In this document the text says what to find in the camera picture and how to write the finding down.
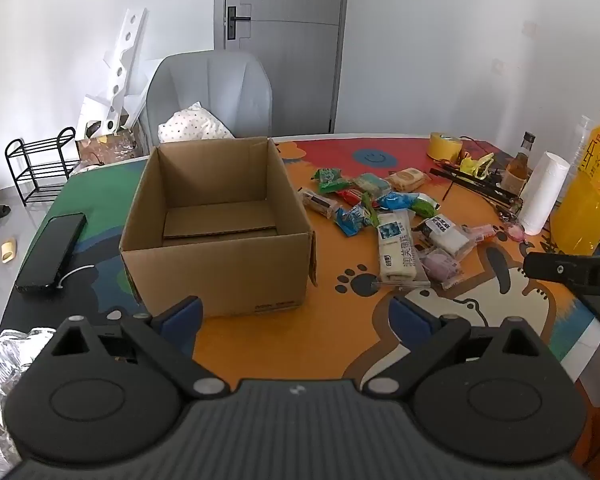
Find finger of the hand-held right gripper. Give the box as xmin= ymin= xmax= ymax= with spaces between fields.
xmin=523 ymin=252 xmax=598 ymax=291

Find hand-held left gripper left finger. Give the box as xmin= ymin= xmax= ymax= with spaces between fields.
xmin=50 ymin=296 xmax=231 ymax=402

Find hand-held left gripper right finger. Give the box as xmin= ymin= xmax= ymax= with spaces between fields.
xmin=362 ymin=296 xmax=553 ymax=402

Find purple snack packet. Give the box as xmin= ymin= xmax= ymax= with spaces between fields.
xmin=420 ymin=250 xmax=464 ymax=289

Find long white blue packet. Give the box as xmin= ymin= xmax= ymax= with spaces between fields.
xmin=377 ymin=210 xmax=422 ymax=284

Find pink snack packet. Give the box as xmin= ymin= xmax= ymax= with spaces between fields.
xmin=462 ymin=223 xmax=497 ymax=244

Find white black-label packet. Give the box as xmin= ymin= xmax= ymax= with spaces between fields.
xmin=416 ymin=213 xmax=474 ymax=257

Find green silver-edged snack packet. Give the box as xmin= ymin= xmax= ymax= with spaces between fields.
xmin=410 ymin=196 xmax=442 ymax=219

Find blue and green snack packet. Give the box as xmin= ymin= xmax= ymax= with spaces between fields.
xmin=334 ymin=195 xmax=379 ymax=237

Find orange biscuit packet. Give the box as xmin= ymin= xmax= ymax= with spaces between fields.
xmin=387 ymin=167 xmax=427 ymax=192

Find black flat device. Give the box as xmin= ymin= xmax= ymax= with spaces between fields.
xmin=575 ymin=290 xmax=600 ymax=331

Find white paper towel roll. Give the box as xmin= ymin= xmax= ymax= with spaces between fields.
xmin=517 ymin=151 xmax=571 ymax=236

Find yellow juice bottle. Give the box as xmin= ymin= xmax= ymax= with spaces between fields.
xmin=550 ymin=110 xmax=600 ymax=257

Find brown glass bottle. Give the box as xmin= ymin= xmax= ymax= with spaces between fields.
xmin=500 ymin=131 xmax=537 ymax=198

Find yellow plastic bag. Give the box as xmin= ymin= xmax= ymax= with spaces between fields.
xmin=460 ymin=154 xmax=496 ymax=178

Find black smartphone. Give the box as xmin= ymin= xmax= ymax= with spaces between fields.
xmin=14 ymin=212 xmax=88 ymax=295

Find yellow tape roll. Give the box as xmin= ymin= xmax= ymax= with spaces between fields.
xmin=427 ymin=132 xmax=463 ymax=162

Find silver foil bag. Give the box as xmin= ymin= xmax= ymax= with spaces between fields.
xmin=0 ymin=327 xmax=57 ymax=480

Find taped cardboard box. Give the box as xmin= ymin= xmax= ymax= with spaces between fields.
xmin=75 ymin=127 xmax=150 ymax=171

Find white dotted pillow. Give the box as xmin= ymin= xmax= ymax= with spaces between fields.
xmin=157 ymin=101 xmax=236 ymax=143

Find black shoe rack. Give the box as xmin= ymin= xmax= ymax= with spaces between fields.
xmin=6 ymin=127 xmax=81 ymax=204

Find grey armchair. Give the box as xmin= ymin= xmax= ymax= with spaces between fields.
xmin=145 ymin=51 xmax=273 ymax=147

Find white foam boards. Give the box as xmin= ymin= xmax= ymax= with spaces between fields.
xmin=77 ymin=7 xmax=166 ymax=136

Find grey door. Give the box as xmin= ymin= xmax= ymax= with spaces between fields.
xmin=214 ymin=0 xmax=352 ymax=136

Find white cable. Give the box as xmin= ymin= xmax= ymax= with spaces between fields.
xmin=55 ymin=265 xmax=96 ymax=291

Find black door handle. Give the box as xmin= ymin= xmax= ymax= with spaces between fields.
xmin=226 ymin=5 xmax=253 ymax=41

